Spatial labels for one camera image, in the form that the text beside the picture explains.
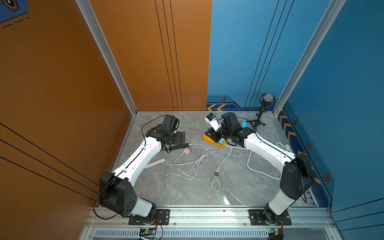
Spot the beige cable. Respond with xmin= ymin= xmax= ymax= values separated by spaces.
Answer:
xmin=210 ymin=157 xmax=223 ymax=193

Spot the right green circuit board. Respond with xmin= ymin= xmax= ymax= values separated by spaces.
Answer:
xmin=268 ymin=228 xmax=284 ymax=237

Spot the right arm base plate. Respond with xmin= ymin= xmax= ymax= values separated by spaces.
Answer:
xmin=248 ymin=209 xmax=292 ymax=226

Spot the aluminium front rail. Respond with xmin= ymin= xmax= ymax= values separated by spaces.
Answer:
xmin=85 ymin=207 xmax=336 ymax=228

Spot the white usb cable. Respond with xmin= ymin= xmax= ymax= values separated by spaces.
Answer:
xmin=164 ymin=143 xmax=233 ymax=181

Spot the white electric toothbrush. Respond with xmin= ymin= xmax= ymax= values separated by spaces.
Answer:
xmin=145 ymin=158 xmax=166 ymax=169

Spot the pink charger cube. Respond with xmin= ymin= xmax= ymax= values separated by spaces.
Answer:
xmin=183 ymin=147 xmax=191 ymax=156

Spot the pink usb cable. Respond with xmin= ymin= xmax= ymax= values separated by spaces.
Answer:
xmin=172 ymin=148 xmax=217 ymax=169

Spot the teal charger cube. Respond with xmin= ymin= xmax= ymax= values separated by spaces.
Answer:
xmin=217 ymin=139 xmax=226 ymax=146

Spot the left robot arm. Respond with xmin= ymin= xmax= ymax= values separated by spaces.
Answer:
xmin=95 ymin=115 xmax=188 ymax=225

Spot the black electric toothbrush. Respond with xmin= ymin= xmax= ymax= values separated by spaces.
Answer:
xmin=165 ymin=144 xmax=189 ymax=153

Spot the blue microphone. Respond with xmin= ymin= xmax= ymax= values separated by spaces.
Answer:
xmin=241 ymin=120 xmax=248 ymax=128

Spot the green circuit board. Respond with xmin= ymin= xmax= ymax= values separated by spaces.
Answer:
xmin=139 ymin=228 xmax=157 ymax=238
xmin=268 ymin=228 xmax=284 ymax=237

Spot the white power strip cord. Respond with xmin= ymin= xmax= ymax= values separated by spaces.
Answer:
xmin=226 ymin=142 xmax=299 ymax=181

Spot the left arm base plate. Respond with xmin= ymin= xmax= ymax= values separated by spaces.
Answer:
xmin=129 ymin=209 xmax=171 ymax=226

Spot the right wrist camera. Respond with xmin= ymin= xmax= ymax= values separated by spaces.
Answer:
xmin=205 ymin=113 xmax=222 ymax=132

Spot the left green circuit board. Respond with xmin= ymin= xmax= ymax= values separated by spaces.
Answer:
xmin=139 ymin=228 xmax=157 ymax=238

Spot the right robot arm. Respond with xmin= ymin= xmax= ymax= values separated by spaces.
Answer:
xmin=205 ymin=112 xmax=315 ymax=225

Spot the orange power strip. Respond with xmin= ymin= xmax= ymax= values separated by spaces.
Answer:
xmin=203 ymin=135 xmax=225 ymax=148

